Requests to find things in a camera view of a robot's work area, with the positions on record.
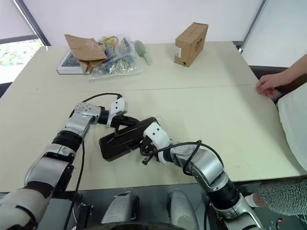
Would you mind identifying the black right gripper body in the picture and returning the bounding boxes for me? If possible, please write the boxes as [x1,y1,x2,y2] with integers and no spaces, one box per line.
[138,137,159,166]

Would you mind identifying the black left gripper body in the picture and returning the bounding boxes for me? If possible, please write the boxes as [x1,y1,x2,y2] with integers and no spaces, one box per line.
[110,111,132,132]

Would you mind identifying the person's bare hand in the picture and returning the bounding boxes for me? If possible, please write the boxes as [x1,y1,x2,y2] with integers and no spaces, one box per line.
[255,73,290,99]

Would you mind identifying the clear plastic bag with items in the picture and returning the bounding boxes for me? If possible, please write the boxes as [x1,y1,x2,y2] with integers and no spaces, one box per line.
[89,34,145,80]

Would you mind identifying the grey rounded shell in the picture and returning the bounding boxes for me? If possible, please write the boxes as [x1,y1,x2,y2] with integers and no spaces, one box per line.
[167,188,200,230]
[100,191,140,226]

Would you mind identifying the pale green brush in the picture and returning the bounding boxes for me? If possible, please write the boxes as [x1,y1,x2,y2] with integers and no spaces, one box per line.
[133,40,154,66]

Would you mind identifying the white-edged picture book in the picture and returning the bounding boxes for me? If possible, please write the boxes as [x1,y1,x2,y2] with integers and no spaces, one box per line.
[56,49,93,75]

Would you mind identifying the crumpled brown paper bag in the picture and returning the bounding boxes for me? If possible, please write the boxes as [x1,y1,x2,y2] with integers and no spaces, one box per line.
[64,34,108,73]

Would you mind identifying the brown cardboard box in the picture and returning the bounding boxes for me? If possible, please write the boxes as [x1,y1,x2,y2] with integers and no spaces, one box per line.
[174,22,209,68]

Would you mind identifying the person's bare knee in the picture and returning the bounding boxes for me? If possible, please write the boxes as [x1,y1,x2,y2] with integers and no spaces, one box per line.
[244,192,266,208]

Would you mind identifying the person's grey speckled shorts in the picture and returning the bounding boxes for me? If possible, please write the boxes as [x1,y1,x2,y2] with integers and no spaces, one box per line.
[258,177,307,216]

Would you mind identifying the person's white shirt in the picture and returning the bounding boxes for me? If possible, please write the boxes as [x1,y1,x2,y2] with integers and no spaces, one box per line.
[275,88,307,172]

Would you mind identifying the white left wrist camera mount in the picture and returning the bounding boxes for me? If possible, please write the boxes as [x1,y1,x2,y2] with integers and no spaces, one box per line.
[106,95,128,127]

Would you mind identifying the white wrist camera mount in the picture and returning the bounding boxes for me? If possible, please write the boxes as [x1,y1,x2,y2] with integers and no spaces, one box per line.
[106,95,128,127]
[142,122,174,164]

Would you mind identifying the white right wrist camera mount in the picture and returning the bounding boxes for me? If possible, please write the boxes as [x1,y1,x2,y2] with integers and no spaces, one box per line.
[142,122,174,164]

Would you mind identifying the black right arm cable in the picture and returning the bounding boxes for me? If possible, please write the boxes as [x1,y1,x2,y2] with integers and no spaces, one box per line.
[155,139,224,176]

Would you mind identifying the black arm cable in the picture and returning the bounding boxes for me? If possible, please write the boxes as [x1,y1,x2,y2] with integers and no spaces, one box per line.
[62,92,123,230]
[155,139,224,176]

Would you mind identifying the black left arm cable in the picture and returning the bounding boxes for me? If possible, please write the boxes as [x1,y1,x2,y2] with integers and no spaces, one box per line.
[62,92,123,230]

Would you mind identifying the black window frame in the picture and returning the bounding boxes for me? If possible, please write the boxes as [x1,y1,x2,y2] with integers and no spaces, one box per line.
[0,0,51,46]

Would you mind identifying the grey metal board frame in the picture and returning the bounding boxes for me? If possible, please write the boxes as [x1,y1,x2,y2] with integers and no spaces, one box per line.
[241,0,270,53]

